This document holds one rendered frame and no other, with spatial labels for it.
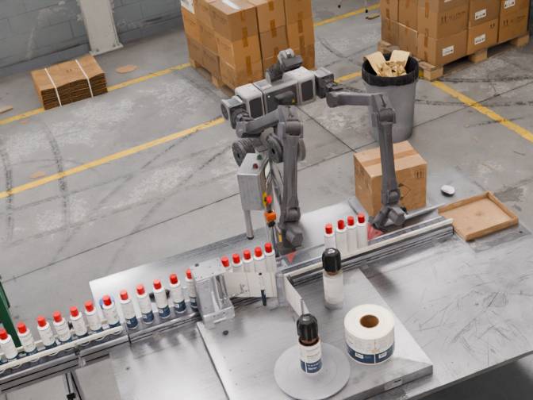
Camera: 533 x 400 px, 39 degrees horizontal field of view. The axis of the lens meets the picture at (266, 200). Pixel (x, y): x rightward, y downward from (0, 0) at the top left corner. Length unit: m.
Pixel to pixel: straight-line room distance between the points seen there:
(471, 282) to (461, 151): 2.58
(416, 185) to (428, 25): 3.24
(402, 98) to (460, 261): 2.47
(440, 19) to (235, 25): 1.78
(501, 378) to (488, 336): 0.69
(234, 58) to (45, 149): 1.84
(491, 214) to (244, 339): 1.46
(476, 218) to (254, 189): 1.26
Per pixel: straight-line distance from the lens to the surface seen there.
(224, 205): 5.58
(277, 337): 3.26
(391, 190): 3.51
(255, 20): 6.63
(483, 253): 3.73
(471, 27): 7.15
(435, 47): 6.95
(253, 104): 3.71
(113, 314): 3.36
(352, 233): 3.54
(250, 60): 6.72
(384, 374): 3.09
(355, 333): 3.04
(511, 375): 4.02
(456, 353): 3.25
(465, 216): 3.95
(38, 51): 8.51
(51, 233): 5.76
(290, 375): 3.09
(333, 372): 3.09
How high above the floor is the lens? 3.20
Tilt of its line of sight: 35 degrees down
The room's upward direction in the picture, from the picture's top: 8 degrees counter-clockwise
